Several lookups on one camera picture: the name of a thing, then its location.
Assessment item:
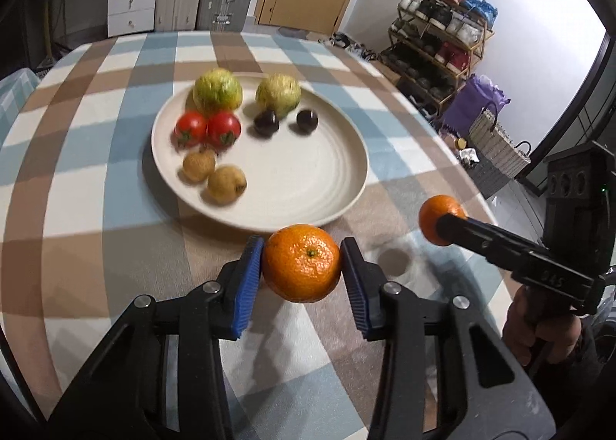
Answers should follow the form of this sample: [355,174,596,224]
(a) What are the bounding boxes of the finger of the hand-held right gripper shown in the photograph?
[434,213,544,272]

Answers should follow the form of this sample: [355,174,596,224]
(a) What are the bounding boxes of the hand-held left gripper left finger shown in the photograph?
[48,234,264,440]

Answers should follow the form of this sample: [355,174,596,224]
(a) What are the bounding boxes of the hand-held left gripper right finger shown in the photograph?
[340,236,559,440]

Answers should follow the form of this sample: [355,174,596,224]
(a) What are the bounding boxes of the small orange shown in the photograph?
[418,194,469,248]

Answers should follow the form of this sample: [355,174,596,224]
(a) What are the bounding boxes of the large orange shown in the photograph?
[261,223,343,304]

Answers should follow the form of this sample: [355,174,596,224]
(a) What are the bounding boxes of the small yellowish brown fruit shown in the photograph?
[181,147,217,184]
[207,165,248,205]

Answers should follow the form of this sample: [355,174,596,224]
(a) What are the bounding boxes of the round beige plate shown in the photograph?
[151,72,370,234]

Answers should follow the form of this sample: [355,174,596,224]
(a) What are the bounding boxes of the red tomato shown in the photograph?
[206,111,242,151]
[173,111,209,148]

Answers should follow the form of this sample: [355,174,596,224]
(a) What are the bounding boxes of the dark plum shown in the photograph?
[253,110,281,137]
[295,109,319,134]

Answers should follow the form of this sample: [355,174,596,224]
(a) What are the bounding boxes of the green guava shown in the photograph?
[192,68,244,114]
[255,73,302,118]

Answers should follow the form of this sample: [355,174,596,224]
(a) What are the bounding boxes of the person's right forearm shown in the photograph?
[527,315,616,440]

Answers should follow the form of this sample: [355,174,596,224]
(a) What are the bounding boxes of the person's right hand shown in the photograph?
[500,283,585,366]

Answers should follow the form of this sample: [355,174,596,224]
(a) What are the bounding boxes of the dark grey basket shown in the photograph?
[464,158,511,197]

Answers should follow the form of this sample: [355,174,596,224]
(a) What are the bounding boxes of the woven basket bag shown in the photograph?
[468,100,532,178]

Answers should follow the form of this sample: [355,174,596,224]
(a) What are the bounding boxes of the purple bag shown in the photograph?
[440,74,511,137]

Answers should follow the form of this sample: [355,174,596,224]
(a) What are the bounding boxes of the wooden shoe rack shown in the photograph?
[380,0,496,116]

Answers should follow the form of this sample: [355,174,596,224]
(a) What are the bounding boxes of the rows of racked shoes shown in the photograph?
[382,0,499,106]

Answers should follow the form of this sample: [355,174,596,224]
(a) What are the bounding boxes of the pile of shoes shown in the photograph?
[320,31,381,60]

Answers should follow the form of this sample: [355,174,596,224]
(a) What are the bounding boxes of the white drawer cabinet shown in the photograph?
[107,0,161,38]

